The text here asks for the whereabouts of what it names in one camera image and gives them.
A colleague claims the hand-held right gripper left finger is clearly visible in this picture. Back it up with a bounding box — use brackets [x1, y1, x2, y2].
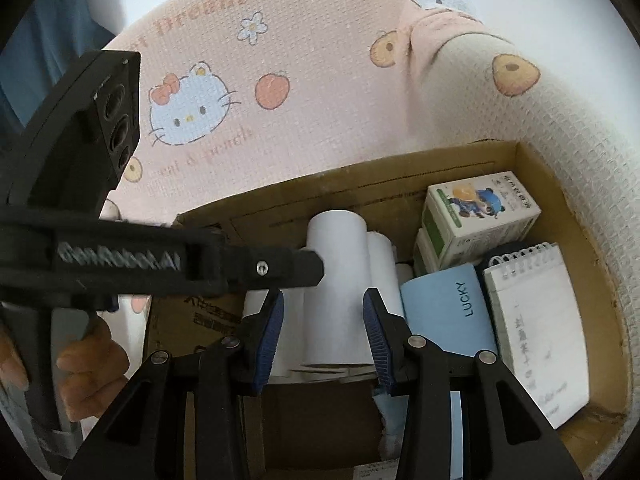
[62, 289, 285, 480]

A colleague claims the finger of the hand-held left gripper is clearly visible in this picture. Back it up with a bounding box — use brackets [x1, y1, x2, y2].
[225, 245, 326, 292]

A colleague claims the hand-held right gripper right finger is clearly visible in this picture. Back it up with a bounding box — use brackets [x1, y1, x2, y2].
[363, 287, 583, 480]

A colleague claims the cardboard box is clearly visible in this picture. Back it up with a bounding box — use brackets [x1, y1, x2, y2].
[145, 140, 628, 480]

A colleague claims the person's left hand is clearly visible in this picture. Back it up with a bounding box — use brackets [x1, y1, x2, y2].
[56, 319, 130, 423]

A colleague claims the light blue Lucky booklet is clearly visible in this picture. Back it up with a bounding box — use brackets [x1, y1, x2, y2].
[400, 263, 498, 356]

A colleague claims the light blue plastic wrapper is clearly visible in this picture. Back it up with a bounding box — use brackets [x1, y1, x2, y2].
[372, 387, 407, 456]

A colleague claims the green white carton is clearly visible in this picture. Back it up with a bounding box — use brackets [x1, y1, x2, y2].
[413, 230, 451, 277]
[421, 171, 542, 268]

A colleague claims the dark blue cloth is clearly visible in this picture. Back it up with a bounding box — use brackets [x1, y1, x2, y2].
[0, 0, 118, 128]

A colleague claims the white spiral notepad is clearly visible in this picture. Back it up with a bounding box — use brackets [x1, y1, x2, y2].
[484, 241, 591, 428]

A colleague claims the pink cartoon printed blanket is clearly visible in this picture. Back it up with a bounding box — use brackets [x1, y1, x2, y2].
[97, 0, 640, 466]

